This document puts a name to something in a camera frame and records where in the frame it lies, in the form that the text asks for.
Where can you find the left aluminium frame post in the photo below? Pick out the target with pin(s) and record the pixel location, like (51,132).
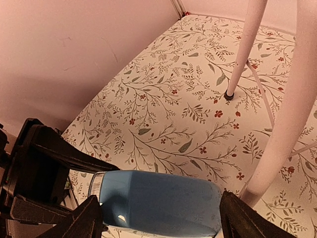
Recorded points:
(180,8)

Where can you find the floral table mat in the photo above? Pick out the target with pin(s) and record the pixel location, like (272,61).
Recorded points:
(165,111)

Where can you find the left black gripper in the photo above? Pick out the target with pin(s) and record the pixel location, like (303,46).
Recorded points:
(36,173)

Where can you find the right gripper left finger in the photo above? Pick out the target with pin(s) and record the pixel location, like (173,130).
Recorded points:
(84,222)

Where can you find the blue metronome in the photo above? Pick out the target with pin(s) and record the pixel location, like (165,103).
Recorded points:
(158,204)

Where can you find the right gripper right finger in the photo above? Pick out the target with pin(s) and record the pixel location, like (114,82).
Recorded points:
(238,220)

